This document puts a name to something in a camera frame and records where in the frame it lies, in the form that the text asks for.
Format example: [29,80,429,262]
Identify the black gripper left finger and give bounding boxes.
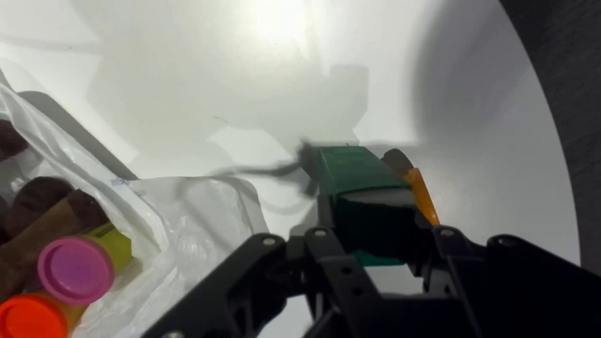
[140,226,392,338]

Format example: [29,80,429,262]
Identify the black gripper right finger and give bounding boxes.
[399,224,601,338]

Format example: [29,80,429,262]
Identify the green cardboard box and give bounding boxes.
[298,145,420,269]

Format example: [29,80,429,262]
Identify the play dough tub pink lid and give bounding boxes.
[35,224,135,309]

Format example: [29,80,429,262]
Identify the brown plush moose toy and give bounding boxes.
[0,119,112,305]

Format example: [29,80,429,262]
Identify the small red toy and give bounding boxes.
[0,292,84,338]

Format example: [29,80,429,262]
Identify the white plastic bag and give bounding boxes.
[0,70,272,338]

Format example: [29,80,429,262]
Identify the yellow play dough tub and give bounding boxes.
[381,147,443,230]

